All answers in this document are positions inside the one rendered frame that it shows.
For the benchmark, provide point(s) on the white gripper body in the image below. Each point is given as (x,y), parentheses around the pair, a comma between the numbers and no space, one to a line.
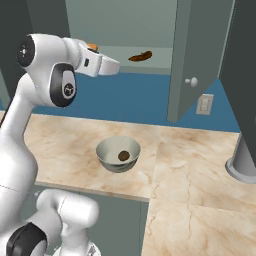
(109,66)

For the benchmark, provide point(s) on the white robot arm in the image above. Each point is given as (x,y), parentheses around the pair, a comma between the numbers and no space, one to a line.
(20,140)

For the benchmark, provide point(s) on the brown banana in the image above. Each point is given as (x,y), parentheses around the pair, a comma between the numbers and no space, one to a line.
(141,56)

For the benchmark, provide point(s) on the grey-green cabinet door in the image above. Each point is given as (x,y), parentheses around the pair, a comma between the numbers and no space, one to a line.
(196,53)

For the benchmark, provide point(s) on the pale green bowl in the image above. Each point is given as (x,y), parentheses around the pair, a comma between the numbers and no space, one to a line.
(117,154)

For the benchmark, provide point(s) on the brown kiwi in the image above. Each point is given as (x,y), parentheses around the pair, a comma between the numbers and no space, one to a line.
(123,155)

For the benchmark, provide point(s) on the dark grey cabinet door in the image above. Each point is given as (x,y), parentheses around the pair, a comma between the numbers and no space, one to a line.
(241,63)

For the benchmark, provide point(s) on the grey-green base cabinet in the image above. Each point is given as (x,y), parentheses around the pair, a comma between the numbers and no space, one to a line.
(113,220)

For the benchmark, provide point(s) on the orange fruit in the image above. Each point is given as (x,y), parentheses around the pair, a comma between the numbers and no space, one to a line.
(92,47)

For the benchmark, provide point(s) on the white round door knob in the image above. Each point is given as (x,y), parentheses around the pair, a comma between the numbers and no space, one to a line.
(192,81)

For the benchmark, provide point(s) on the grey cylindrical appliance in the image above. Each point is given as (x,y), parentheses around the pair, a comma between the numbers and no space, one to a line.
(242,160)

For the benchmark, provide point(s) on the grey-green wall cabinet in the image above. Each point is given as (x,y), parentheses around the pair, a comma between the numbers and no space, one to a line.
(126,30)

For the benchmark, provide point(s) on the white wall outlet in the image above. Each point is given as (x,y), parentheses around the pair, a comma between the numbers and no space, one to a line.
(204,104)

